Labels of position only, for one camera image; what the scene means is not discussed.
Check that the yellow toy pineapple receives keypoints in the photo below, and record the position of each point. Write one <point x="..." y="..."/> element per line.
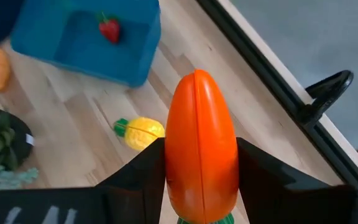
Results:
<point x="141" y="133"/>

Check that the succulent plant in black bowl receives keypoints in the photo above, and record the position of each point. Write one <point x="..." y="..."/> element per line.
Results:
<point x="2" y="140"/>

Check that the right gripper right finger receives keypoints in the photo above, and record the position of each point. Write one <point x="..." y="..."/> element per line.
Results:
<point x="259" y="186"/>

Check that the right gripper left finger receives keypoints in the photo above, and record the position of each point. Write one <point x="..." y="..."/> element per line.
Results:
<point x="135" y="193"/>

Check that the blue plastic tupperware bin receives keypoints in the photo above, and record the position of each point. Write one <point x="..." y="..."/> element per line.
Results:
<point x="73" y="46"/>

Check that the black frame bracket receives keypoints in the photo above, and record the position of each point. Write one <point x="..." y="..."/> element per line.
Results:
<point x="337" y="90"/>

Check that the red toy strawberry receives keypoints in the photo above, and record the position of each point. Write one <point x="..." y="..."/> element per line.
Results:
<point x="110" y="29"/>

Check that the orange toy carrot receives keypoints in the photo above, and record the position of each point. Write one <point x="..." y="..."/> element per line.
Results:
<point x="200" y="140"/>

